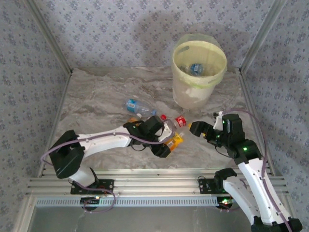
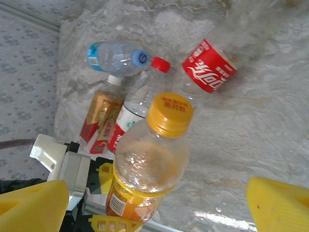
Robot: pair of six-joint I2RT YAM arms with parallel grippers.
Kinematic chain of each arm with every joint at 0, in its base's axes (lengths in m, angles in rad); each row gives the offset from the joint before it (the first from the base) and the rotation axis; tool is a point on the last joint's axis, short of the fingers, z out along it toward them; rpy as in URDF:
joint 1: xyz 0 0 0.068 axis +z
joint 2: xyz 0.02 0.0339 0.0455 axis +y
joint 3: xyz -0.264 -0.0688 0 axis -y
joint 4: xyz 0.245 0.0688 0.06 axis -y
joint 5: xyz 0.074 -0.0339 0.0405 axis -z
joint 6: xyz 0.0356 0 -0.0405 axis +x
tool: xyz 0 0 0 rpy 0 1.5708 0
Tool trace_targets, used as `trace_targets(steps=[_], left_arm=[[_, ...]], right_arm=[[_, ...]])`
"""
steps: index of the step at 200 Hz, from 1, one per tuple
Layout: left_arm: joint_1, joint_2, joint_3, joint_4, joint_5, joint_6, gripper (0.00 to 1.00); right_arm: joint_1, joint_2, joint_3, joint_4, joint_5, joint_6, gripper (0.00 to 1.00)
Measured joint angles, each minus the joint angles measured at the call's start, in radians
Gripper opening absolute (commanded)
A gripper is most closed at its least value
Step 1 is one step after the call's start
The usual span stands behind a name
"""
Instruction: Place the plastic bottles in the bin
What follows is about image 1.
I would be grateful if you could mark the clear cola bottle red label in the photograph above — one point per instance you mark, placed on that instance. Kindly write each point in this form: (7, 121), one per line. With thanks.
(181, 121)

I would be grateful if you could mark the orange juice bottle yellow label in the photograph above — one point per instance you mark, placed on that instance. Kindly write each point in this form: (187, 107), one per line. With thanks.
(176, 141)

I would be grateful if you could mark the water bottle blue label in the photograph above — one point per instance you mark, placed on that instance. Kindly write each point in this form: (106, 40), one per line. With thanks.
(196, 69)
(132, 104)

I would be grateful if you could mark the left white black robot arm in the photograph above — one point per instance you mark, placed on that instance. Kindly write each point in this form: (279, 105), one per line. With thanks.
(103, 143)

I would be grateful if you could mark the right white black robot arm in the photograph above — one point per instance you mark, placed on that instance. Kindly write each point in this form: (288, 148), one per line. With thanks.
(253, 183)

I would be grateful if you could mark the cream white plastic bin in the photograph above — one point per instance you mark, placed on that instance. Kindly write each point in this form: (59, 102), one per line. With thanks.
(193, 99)

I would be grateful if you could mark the yellow green bin liner bag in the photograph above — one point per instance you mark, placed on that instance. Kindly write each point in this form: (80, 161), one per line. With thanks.
(212, 55)

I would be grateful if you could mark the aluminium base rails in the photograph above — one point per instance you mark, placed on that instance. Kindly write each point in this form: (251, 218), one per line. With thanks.
(157, 180)

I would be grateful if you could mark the right controller board with LED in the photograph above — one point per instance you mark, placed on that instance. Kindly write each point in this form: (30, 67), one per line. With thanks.
(225, 201)

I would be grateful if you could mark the controller board with led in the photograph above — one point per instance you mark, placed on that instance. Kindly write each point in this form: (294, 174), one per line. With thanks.
(225, 201)
(89, 200)

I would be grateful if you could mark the left controller board with LED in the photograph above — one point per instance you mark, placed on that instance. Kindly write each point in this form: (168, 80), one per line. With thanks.
(89, 200)

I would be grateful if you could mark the right table edge rail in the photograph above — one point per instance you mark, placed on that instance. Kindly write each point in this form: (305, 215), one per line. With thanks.
(248, 96)

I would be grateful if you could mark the table edge rail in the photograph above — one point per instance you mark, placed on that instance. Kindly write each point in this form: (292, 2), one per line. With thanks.
(61, 101)
(248, 96)

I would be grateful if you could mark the left table edge rail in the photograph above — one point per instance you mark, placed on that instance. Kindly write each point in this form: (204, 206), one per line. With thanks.
(61, 101)

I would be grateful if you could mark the right aluminium frame post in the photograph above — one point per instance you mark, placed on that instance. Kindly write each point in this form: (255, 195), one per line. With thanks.
(261, 33)

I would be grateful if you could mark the aluminium frame post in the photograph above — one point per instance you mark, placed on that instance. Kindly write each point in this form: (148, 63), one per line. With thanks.
(261, 33)
(49, 33)

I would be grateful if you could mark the left aluminium frame post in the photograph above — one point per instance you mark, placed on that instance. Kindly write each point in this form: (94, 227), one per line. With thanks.
(49, 33)

